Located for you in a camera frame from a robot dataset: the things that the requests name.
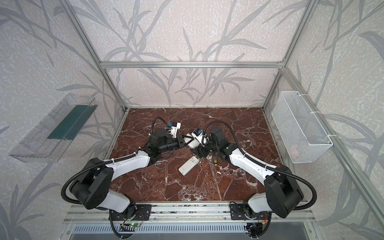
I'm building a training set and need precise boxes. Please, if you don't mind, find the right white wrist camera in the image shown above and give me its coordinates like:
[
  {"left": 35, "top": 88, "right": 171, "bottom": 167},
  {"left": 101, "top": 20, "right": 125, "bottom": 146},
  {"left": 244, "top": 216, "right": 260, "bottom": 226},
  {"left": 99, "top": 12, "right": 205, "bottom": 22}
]
[{"left": 192, "top": 128, "right": 209, "bottom": 147}]

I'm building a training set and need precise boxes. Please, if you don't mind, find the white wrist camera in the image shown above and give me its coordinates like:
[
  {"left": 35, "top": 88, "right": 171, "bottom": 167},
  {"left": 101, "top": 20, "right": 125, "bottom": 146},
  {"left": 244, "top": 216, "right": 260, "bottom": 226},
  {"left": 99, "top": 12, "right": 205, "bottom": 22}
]
[
  {"left": 168, "top": 122, "right": 181, "bottom": 139},
  {"left": 192, "top": 128, "right": 209, "bottom": 147}
]

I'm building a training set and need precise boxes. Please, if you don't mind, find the clear plastic wall bin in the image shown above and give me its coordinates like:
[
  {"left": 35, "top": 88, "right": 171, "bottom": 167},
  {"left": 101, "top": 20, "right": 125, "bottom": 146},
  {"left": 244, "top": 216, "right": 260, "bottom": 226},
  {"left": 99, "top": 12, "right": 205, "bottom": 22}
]
[{"left": 9, "top": 94, "right": 98, "bottom": 163}]

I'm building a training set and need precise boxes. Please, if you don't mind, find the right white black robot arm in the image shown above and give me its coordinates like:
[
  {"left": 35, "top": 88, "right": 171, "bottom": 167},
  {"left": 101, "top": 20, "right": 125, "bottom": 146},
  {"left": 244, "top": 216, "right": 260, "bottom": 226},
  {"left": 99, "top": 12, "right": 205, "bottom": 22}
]
[{"left": 192, "top": 128, "right": 318, "bottom": 219}]

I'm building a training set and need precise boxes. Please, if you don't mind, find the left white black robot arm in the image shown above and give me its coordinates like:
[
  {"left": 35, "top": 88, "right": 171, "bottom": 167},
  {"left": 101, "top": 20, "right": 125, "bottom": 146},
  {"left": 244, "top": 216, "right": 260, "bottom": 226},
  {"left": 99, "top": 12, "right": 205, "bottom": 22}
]
[{"left": 61, "top": 129, "right": 195, "bottom": 213}]

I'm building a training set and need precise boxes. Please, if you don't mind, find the black yellow screwdriver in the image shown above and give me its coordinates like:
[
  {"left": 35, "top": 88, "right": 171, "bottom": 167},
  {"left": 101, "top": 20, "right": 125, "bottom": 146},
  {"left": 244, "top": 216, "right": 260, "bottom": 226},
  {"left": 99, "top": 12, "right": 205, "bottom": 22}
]
[{"left": 212, "top": 153, "right": 218, "bottom": 166}]

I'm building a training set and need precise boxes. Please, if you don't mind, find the aluminium frame crossbar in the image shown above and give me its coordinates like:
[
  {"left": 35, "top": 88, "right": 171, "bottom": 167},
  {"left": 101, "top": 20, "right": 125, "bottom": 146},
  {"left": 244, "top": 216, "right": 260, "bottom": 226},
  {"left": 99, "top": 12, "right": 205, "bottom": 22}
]
[{"left": 100, "top": 61, "right": 283, "bottom": 69}]

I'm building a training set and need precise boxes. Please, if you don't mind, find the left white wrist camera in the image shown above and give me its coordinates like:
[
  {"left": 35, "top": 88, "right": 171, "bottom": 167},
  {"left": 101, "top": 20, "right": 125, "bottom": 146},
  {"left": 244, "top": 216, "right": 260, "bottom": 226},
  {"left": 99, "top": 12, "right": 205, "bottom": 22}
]
[{"left": 168, "top": 122, "right": 181, "bottom": 139}]

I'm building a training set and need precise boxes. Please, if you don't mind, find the white wire mesh basket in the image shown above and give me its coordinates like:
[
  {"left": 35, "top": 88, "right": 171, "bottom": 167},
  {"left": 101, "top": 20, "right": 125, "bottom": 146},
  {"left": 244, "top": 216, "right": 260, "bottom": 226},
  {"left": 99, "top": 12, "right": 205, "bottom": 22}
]
[{"left": 272, "top": 91, "right": 333, "bottom": 164}]

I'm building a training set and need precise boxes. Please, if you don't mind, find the aluminium mounting rail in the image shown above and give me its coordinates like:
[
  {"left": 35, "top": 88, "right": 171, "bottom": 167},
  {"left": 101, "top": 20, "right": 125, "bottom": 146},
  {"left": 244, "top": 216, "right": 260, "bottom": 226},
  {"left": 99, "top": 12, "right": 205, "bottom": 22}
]
[{"left": 62, "top": 200, "right": 316, "bottom": 224}]

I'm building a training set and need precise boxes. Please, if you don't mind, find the white remote control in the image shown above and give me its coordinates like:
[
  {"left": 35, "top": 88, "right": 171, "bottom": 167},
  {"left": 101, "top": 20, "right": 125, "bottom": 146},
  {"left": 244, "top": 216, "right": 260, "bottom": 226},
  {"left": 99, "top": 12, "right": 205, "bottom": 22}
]
[
  {"left": 179, "top": 156, "right": 200, "bottom": 176},
  {"left": 184, "top": 133, "right": 203, "bottom": 149}
]

